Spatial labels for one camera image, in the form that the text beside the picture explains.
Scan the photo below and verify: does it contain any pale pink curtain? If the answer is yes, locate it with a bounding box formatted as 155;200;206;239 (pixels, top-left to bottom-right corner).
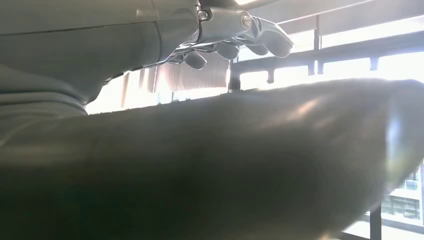
120;52;232;110

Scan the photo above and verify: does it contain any ribbed grey left arm sleeve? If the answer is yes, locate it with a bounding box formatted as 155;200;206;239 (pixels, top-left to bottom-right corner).
0;64;89;147

